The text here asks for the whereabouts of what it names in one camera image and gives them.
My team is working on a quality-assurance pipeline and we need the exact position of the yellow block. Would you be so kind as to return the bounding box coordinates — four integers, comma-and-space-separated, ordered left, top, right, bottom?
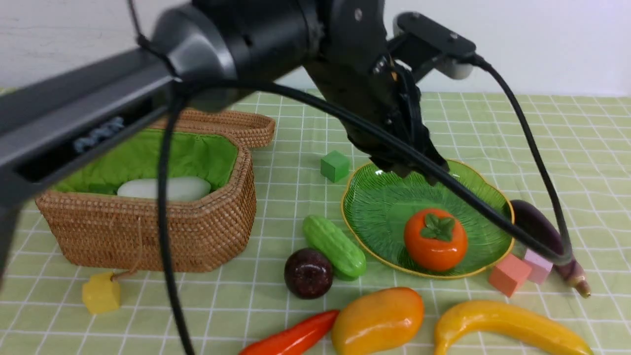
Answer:
82, 272, 120, 315

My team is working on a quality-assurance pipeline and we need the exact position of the orange yellow toy mango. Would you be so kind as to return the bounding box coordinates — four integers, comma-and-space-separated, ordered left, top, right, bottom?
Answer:
330, 287, 424, 355

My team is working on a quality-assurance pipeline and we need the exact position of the green cube block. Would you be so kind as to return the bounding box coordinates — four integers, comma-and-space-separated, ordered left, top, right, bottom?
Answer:
320, 150, 350, 183

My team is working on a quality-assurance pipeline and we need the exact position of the white toy radish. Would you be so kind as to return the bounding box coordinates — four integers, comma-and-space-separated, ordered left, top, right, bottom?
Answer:
117, 176, 212, 201

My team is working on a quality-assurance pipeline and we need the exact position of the woven rattan basket lid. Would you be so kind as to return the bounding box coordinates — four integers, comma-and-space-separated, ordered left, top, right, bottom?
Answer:
175, 108, 277, 148

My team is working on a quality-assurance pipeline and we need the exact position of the green toy cucumber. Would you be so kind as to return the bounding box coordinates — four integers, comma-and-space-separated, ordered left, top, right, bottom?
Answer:
302, 215, 367, 281

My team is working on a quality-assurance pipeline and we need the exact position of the dark purple toy plum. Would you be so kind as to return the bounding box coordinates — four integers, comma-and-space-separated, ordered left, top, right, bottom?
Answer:
284, 248, 333, 300

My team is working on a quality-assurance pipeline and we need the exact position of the pink cube block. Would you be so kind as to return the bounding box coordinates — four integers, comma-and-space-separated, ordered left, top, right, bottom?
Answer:
523, 249, 554, 284

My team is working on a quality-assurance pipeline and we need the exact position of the woven rattan basket green lining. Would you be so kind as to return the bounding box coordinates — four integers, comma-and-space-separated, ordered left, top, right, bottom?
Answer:
35, 130, 256, 273

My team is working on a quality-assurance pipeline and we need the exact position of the coral orange cube block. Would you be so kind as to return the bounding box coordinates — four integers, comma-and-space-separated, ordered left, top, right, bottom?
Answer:
488, 253, 532, 297

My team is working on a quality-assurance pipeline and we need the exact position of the red toy chili pepper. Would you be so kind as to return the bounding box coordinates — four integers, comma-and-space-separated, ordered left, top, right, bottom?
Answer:
240, 310, 340, 355

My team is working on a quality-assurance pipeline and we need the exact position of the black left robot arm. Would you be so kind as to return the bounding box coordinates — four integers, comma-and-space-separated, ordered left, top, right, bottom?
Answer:
1, 0, 448, 268

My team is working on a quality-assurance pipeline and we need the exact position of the orange toy persimmon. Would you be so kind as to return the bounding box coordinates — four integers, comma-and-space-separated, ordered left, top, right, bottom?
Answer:
404, 208, 469, 273

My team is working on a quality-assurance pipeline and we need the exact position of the purple toy eggplant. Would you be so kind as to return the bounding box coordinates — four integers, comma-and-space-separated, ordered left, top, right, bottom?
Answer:
511, 200, 592, 298

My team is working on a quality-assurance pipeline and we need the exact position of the yellow toy banana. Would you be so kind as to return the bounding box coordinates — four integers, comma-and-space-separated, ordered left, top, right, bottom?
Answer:
433, 300, 594, 355

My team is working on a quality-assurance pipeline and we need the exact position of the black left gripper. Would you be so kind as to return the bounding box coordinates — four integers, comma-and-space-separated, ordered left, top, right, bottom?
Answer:
306, 50, 449, 172

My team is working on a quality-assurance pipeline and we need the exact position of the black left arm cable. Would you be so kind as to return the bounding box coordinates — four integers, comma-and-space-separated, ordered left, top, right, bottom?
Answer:
126, 0, 575, 355

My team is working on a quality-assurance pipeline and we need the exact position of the green checkered tablecloth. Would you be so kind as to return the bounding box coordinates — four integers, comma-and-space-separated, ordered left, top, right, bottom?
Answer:
1, 93, 631, 355

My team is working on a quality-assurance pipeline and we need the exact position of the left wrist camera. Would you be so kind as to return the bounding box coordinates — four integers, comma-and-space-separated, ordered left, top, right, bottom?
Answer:
388, 12, 476, 82

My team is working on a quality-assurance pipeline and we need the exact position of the green leaf-shaped glass plate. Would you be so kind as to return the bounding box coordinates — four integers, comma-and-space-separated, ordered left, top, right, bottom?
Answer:
341, 163, 515, 280

